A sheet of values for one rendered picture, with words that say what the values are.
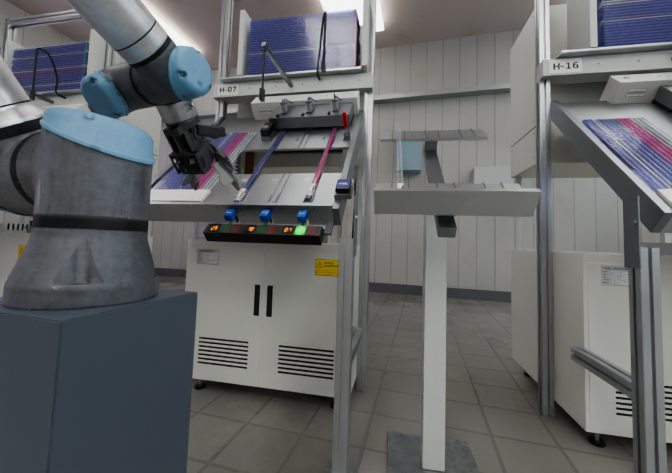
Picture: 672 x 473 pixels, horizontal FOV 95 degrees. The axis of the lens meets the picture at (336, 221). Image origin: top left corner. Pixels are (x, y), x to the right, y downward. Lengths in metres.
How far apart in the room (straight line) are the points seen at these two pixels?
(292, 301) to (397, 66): 3.86
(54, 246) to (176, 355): 0.19
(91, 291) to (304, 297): 0.88
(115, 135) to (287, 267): 0.88
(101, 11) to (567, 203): 4.20
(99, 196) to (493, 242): 3.90
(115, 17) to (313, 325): 1.02
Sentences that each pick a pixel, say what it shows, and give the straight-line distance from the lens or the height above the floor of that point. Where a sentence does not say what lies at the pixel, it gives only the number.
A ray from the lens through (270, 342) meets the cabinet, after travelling 1.30.
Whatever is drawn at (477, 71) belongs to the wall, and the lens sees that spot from 4.57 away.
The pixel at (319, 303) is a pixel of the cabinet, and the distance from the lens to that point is 1.20.
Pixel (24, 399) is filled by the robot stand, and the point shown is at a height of 0.48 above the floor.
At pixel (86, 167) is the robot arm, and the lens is 0.45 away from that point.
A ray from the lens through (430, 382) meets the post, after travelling 1.01.
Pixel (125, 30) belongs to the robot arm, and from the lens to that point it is 0.56.
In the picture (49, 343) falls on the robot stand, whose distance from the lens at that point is 0.40.
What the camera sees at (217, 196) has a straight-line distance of 1.06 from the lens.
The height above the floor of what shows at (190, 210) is 0.71.
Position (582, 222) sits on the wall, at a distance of 4.35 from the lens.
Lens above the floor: 0.63
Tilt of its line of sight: 4 degrees up
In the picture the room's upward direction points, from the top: 2 degrees clockwise
